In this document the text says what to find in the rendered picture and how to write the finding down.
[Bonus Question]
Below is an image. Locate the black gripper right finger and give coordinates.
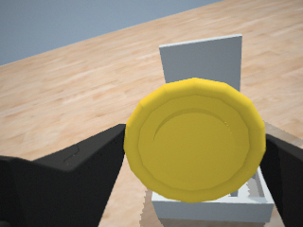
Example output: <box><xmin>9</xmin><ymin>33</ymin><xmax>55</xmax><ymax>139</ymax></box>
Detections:
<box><xmin>259</xmin><ymin>133</ymin><xmax>303</xmax><ymax>227</ymax></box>

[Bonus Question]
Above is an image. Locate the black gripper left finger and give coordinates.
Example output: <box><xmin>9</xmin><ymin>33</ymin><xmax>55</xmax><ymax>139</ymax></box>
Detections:
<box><xmin>0</xmin><ymin>124</ymin><xmax>126</xmax><ymax>227</ymax></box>

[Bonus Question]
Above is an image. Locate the yellow plate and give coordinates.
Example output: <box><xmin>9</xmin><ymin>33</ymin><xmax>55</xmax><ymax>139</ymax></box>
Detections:
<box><xmin>123</xmin><ymin>78</ymin><xmax>266</xmax><ymax>202</ymax></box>

